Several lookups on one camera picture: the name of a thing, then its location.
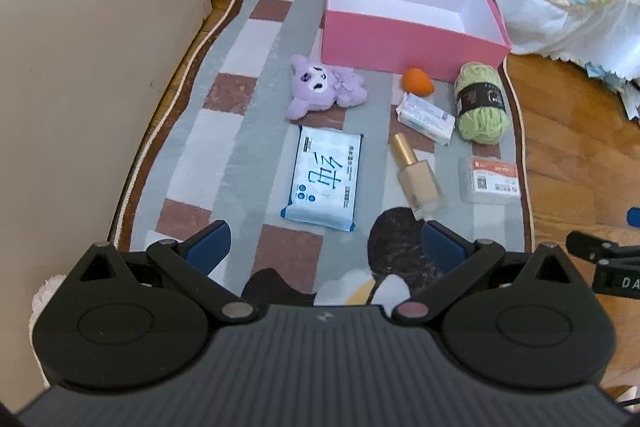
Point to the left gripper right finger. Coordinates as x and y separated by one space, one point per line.
463 266

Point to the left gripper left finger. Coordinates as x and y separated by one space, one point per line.
187 265

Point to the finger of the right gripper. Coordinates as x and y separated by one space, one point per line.
593 249

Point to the clear box orange label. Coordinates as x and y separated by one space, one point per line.
488 181

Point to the gold cap perfume bottle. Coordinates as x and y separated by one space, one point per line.
416 179

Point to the green yarn ball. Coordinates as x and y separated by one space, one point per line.
480 104

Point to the white soap packet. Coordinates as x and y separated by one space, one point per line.
425 118

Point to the blue wet wipes pack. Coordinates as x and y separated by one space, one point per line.
324 179

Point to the orange makeup sponge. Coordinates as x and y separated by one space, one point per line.
415 81

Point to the purple plush toy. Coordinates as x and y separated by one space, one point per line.
317 87

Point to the pink cardboard box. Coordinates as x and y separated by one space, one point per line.
437 36

